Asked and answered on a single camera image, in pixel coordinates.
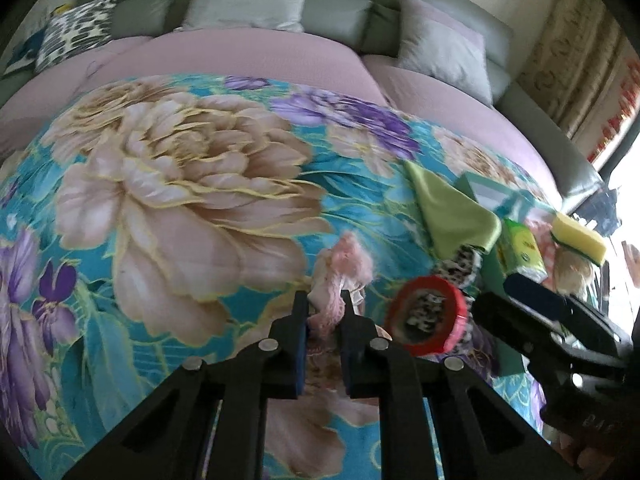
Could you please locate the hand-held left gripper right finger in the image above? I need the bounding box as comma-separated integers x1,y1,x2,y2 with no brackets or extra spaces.
340,289,583,480

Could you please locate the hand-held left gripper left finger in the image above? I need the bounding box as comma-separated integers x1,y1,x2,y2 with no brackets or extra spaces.
60,290,311,480

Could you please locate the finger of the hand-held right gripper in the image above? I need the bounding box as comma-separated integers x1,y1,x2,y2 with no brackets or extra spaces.
502,272,631,346
471,291,576,371

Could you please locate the teal storage box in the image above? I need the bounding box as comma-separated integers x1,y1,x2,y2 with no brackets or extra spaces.
452,170,608,378

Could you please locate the green tissue packet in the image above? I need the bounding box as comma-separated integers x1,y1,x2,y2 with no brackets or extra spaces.
500,217,548,283

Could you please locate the yellow sponge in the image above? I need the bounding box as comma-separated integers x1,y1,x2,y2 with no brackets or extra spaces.
550,211,608,266

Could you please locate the pink fluffy cloth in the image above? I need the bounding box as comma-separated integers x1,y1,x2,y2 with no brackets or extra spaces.
307,232,376,336

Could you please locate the person's right hand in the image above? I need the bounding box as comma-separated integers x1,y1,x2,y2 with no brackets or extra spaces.
547,427,640,476

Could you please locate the red tape roll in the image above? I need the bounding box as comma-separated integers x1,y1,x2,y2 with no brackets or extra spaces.
384,276,469,357

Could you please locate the green cloth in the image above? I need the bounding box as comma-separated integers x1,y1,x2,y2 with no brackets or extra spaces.
402,160,502,256

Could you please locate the beige patterned curtain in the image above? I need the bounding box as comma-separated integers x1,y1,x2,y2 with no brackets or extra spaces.
515,0,640,161

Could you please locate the grey pink pillow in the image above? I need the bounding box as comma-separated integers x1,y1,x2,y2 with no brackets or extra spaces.
397,0,493,106

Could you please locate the pink sofa cover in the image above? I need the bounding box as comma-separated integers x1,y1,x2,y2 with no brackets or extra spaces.
0,27,561,201

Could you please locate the grey sofa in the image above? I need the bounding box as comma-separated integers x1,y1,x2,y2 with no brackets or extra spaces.
0,0,606,201

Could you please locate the black white patterned pillow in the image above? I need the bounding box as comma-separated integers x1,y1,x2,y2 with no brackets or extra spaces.
35,0,123,73

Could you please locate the teal pillow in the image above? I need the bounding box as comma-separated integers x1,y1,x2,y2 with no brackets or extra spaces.
4,35,46,77

